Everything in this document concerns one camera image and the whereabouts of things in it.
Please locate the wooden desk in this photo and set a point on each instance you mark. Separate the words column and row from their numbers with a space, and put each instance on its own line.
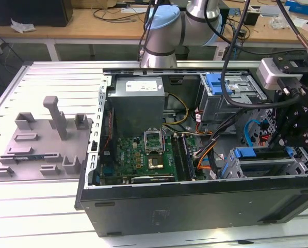
column 66, row 32

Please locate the blue plastic cage latch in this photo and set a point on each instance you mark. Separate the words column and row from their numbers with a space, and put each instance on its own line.
column 213, row 87

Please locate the blue cardboard box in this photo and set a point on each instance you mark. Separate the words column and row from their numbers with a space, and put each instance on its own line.
column 300, row 6

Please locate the black graphics card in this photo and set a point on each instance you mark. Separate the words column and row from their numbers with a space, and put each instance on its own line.
column 152, row 179

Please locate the clear plastic bag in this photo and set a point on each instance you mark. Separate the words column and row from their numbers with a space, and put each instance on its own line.
column 280, row 20

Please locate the metal optical drive cage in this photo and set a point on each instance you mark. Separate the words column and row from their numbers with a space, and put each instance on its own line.
column 213, row 111

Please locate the grey parts rack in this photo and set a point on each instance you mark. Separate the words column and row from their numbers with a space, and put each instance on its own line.
column 40, row 144

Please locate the white crumpled plastic bag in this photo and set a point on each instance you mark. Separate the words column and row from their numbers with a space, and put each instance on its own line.
column 22, row 27

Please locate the green motherboard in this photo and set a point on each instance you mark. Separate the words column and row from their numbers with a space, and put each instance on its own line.
column 128, row 155

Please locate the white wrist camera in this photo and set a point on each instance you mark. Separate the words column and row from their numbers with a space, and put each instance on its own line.
column 268, row 75

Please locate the black RAM slot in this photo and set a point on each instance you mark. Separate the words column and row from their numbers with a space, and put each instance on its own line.
column 178, row 157

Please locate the large black box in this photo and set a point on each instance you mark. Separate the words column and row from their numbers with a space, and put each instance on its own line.
column 27, row 13

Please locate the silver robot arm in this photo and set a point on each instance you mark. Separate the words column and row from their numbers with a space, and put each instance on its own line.
column 190, row 28

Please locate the hard disk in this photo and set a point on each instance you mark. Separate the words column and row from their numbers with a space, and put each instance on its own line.
column 246, row 152

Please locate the CPU socket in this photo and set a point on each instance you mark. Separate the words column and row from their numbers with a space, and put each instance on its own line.
column 155, row 163

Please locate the black PC case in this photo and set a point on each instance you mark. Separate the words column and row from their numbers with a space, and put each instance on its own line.
column 195, row 206

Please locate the grey power supply unit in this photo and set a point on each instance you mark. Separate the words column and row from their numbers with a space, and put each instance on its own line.
column 135, row 108

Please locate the small black box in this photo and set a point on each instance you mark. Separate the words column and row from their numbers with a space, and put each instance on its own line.
column 251, row 18

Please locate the metal disk bay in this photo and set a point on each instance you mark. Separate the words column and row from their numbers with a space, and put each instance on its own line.
column 299, row 165

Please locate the green RAM stick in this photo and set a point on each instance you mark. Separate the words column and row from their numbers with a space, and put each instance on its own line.
column 27, row 157

